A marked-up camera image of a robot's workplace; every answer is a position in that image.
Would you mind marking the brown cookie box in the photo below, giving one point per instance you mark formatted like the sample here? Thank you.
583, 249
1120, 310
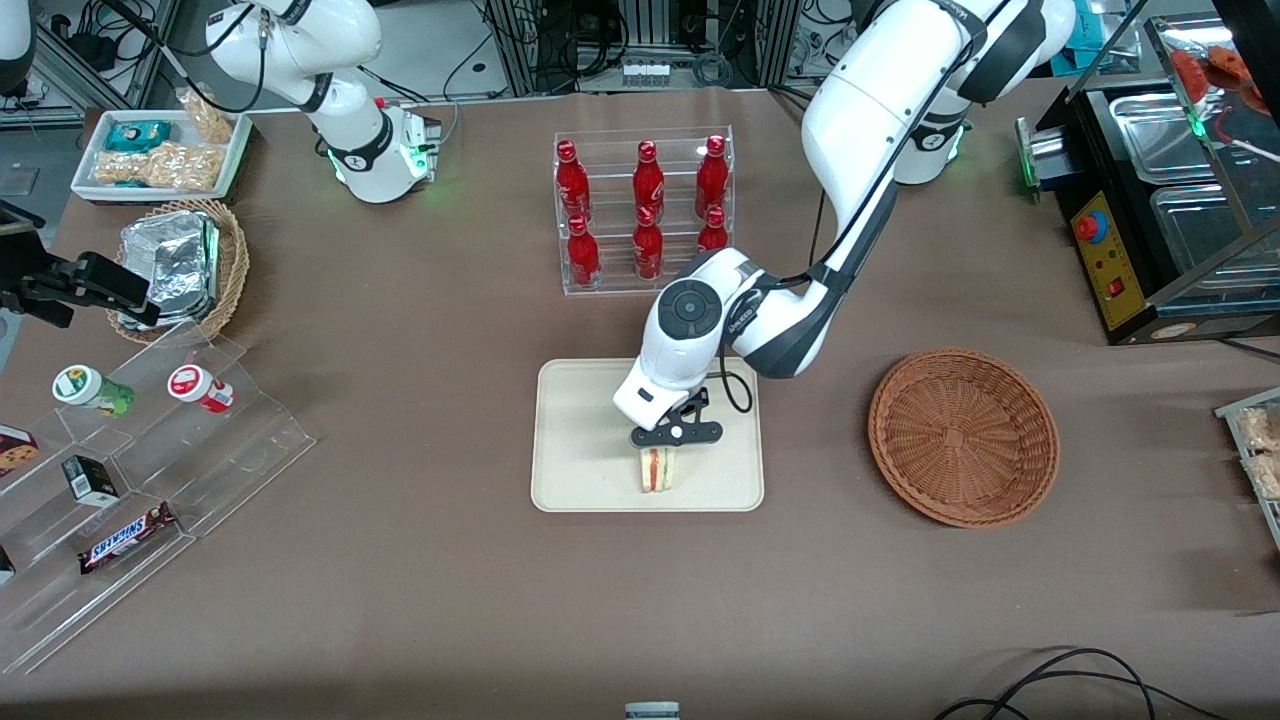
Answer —
15, 452

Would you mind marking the black equipment rack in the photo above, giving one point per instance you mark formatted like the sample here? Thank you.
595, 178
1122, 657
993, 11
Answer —
600, 30

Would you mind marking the white rectangular snack tray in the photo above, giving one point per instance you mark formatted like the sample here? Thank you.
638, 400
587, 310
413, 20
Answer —
235, 160

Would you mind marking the silver metal cylinder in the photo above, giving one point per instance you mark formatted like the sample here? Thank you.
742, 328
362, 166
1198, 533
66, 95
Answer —
1040, 160

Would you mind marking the red emergency stop button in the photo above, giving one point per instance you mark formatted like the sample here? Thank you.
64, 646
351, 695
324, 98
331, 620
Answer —
1092, 226

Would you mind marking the large steel pan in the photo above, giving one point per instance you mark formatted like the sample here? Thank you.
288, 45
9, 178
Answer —
1210, 235

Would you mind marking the clear acrylic bottle rack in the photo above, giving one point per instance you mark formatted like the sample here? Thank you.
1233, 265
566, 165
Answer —
615, 250

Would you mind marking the beige plastic tray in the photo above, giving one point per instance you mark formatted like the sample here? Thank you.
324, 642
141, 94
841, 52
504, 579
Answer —
580, 440

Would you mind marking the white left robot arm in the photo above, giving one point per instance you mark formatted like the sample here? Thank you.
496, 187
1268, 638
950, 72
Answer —
870, 120

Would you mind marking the teal box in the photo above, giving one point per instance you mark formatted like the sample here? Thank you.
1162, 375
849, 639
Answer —
1097, 40

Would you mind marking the clear snack bag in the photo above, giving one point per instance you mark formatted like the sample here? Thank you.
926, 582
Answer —
1266, 476
1260, 428

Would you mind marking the red cola bottle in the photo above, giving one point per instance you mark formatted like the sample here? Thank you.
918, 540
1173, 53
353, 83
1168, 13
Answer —
647, 245
648, 180
573, 185
712, 230
712, 178
583, 255

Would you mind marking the dark packet at edge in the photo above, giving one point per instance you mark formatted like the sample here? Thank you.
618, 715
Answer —
5, 565

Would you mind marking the small steel pan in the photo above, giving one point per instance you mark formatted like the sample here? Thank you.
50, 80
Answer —
1160, 140

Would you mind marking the black food warmer cabinet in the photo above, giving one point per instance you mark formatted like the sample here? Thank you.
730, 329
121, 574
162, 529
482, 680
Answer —
1130, 240

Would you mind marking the clear acrylic step stand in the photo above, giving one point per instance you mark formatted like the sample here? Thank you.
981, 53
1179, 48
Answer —
250, 440

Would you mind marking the silver foil container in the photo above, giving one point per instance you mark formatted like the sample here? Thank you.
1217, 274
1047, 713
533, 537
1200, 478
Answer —
175, 262

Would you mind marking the triangular sandwich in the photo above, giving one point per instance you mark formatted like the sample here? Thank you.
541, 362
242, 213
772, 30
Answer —
657, 472

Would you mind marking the teal snack packet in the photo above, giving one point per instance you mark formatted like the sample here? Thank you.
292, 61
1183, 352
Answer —
138, 135

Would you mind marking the black power adapter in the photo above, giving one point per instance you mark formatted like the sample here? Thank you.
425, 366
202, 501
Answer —
92, 50

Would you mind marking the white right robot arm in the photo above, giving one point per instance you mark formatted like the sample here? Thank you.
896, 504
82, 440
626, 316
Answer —
300, 40

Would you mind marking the small black carton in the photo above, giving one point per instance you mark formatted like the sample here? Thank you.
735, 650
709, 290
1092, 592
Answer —
90, 480

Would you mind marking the small brown wicker basket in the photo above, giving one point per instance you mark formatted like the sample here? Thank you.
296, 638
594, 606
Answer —
236, 260

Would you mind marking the snickers chocolate bar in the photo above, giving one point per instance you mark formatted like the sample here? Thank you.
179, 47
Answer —
125, 538

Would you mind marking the long clear cracker bag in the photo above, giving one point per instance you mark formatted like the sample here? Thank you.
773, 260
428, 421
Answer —
160, 167

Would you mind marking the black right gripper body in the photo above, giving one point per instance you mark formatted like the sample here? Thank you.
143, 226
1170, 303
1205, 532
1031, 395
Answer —
62, 283

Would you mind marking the large brown wicker basket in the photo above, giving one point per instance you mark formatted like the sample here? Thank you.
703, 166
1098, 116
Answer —
960, 440

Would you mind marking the small clear cracker bag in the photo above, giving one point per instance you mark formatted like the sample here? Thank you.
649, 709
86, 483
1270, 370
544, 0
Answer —
208, 118

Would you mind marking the white power strip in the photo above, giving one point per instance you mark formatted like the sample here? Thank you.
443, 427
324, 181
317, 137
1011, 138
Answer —
645, 72

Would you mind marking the grey object at table edge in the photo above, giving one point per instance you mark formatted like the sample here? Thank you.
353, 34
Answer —
652, 712

